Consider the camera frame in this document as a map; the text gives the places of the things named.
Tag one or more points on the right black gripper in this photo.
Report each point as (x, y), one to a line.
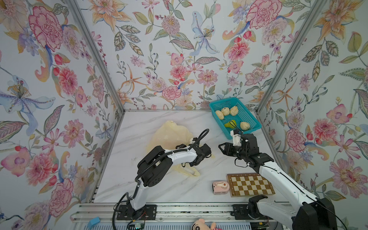
(235, 148)

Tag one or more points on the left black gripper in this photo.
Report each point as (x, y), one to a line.
(203, 149)

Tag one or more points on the green pear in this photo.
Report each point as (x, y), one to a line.
(231, 124)

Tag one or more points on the yellow pear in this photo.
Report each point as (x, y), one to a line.
(219, 114)
(245, 126)
(225, 111)
(234, 111)

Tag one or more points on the yellow translucent plastic bag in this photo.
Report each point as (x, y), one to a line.
(171, 136)

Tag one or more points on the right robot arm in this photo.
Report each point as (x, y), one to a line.
(305, 212)

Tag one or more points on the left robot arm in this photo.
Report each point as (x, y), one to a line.
(153, 168)

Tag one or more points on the wooden checkerboard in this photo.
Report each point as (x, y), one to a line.
(249, 184)

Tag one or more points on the teal plastic basket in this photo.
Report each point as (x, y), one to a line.
(243, 115)

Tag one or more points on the pink plush toy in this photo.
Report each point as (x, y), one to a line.
(200, 224)

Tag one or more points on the green circuit board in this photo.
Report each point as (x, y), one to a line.
(136, 226)

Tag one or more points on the blue plastic block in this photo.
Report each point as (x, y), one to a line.
(93, 222)

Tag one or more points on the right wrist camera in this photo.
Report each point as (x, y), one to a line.
(236, 137)

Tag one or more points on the pink toy camera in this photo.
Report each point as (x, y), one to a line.
(220, 187)

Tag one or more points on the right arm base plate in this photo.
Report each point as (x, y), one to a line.
(240, 212)

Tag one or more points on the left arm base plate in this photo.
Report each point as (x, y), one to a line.
(126, 212)

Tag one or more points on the aluminium mounting rail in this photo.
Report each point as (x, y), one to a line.
(165, 212)

